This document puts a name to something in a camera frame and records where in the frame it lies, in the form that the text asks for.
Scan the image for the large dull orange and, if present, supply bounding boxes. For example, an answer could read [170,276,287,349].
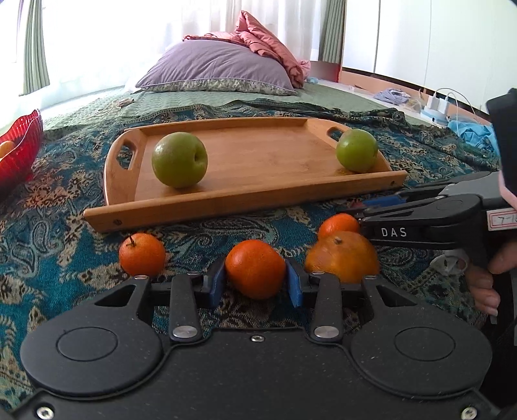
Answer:
[304,231,380,283]

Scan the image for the small mandarin with stem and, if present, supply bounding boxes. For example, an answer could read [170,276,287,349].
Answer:
[118,233,166,278]

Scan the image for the orange mandarin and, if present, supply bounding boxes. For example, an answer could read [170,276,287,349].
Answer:
[224,240,287,300]

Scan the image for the right hand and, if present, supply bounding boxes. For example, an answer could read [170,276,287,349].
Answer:
[464,241,517,316]

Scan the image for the blue cloth on floor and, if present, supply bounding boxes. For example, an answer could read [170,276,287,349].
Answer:
[448,120,500,156]

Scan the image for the right green apple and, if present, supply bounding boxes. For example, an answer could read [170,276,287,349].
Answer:
[336,129,378,173]

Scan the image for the green apple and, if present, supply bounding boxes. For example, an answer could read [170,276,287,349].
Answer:
[336,129,378,173]
[152,132,208,189]

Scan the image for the lavender cloth on floor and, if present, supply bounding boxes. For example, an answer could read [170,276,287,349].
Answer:
[373,89,411,106]

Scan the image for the teal paisley throw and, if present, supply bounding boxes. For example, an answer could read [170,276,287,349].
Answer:
[1,98,499,411]

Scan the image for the white wardrobe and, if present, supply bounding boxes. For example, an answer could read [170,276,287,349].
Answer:
[343,1,516,110]

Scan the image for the left green apple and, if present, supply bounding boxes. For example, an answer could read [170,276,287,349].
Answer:
[152,132,208,189]

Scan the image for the wooden serving tray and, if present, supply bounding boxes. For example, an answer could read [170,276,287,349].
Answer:
[83,117,407,233]

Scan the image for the green striped curtain right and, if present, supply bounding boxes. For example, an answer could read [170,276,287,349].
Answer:
[318,0,346,65]

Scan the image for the green striped curtain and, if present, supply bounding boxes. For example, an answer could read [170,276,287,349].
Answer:
[318,0,346,65]
[20,0,50,95]

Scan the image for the green quilted bedspread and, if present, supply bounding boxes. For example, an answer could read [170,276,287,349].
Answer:
[39,78,429,132]

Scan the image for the small item on bedspread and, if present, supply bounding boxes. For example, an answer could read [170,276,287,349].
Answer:
[115,98,134,109]

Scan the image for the red fruit bowl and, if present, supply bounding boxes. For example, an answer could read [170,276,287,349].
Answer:
[1,110,43,195]

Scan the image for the pink crumpled blanket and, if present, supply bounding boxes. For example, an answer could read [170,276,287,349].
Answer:
[183,10,311,89]

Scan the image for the orange fruit in bowl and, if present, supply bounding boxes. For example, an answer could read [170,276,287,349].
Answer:
[0,140,16,158]

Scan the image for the purple pillow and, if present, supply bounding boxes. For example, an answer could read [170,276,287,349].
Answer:
[135,39,296,96]

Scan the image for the green striped curtain left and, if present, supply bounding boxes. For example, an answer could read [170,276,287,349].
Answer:
[20,0,50,95]

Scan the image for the white sheer curtain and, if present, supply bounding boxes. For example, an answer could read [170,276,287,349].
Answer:
[42,1,326,96]

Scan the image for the white charger with cable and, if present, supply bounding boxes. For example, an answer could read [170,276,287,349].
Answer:
[421,88,489,125]

